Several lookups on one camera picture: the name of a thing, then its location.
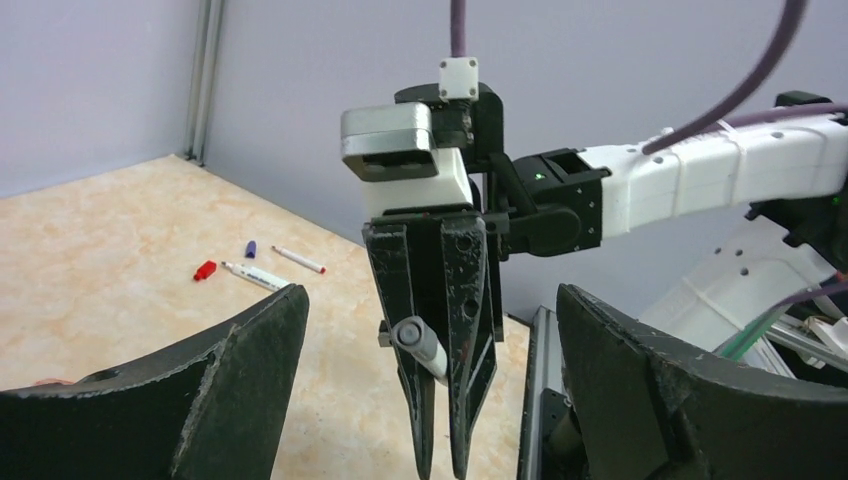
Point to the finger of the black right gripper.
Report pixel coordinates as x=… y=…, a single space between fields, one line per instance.
x=471 y=357

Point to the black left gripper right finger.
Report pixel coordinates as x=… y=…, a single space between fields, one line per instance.
x=651 y=406

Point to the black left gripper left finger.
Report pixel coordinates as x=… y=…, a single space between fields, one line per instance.
x=211 y=406

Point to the thin white red-tip pen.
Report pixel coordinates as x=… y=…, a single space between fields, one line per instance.
x=300 y=260

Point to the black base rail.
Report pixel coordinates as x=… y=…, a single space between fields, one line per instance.
x=551 y=446

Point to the white marker purple cap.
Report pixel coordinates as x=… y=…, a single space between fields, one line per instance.
x=256 y=276

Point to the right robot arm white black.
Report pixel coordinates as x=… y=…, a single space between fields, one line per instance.
x=789 y=166

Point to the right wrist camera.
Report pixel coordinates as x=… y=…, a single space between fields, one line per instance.
x=392 y=150

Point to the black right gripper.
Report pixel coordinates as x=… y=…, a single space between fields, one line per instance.
x=476 y=127

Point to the white marker black cap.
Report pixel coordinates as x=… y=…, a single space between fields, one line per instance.
x=416 y=338

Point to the red cap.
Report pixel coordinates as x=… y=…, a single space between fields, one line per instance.
x=205 y=270

